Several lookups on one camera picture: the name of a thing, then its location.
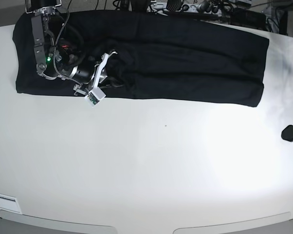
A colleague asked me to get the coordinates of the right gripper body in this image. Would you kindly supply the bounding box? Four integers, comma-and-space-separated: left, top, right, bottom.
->
72, 50, 118, 98

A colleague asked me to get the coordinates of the black T-shirt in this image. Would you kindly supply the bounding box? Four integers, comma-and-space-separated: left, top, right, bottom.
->
12, 9, 270, 108

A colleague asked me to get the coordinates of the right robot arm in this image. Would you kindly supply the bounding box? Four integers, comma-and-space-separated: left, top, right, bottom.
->
25, 0, 117, 105

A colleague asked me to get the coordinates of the black chair back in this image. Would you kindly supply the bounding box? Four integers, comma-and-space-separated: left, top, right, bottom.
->
130, 0, 149, 12

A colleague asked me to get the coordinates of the white power strip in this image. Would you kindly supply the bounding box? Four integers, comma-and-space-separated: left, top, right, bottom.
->
147, 0, 223, 17

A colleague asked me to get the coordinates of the black box behind table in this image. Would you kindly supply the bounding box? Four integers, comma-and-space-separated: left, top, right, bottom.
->
230, 8, 267, 31

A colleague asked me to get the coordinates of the white label on table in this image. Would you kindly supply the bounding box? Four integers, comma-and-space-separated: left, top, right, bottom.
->
0, 194, 22, 214

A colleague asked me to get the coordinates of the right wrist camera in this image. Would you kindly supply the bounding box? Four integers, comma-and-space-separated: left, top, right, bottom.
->
84, 87, 106, 107

